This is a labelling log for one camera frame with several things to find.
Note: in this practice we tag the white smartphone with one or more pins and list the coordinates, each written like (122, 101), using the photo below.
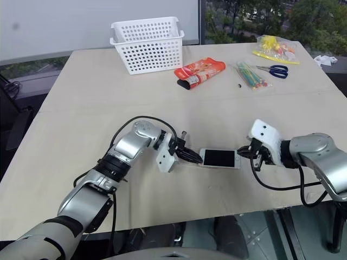
(217, 167)
(219, 158)

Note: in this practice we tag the white perforated plastic basket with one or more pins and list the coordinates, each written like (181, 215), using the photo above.
(145, 25)
(149, 55)

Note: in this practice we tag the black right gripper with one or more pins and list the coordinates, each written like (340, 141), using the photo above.
(259, 154)

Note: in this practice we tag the white crumpled paper pieces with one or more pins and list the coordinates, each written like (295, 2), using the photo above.
(325, 60)

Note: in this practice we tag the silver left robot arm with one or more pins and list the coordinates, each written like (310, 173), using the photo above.
(127, 147)

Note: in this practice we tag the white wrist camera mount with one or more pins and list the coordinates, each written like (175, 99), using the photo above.
(267, 135)
(165, 159)

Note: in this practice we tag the clear bag of colourful sticks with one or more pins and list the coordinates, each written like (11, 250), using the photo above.
(252, 75)

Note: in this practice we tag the yellow zip bag of toys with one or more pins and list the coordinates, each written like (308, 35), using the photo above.
(276, 50)

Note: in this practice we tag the white board panel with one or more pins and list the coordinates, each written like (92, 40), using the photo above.
(81, 24)

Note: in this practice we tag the black chair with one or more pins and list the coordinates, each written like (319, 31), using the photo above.
(13, 119)

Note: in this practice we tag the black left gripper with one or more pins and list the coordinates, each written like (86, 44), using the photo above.
(176, 145)

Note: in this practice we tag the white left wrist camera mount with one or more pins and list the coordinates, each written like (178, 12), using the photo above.
(165, 159)

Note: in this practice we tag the grey robot torso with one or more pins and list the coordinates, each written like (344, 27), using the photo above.
(168, 254)

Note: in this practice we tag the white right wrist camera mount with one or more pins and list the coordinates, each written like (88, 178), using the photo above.
(267, 135)

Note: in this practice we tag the orange snack bag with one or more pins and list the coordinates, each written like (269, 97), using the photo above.
(202, 71)

